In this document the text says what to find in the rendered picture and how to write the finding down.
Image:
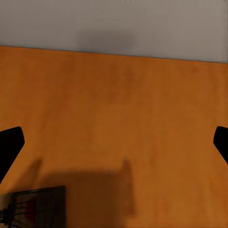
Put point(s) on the mousetrap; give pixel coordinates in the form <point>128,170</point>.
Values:
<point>38,208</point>

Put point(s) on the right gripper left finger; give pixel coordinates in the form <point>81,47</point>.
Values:
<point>11,142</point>

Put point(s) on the cabinet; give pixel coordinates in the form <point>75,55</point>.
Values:
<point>131,138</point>

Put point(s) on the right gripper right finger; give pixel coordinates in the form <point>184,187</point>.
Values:
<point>221,141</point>

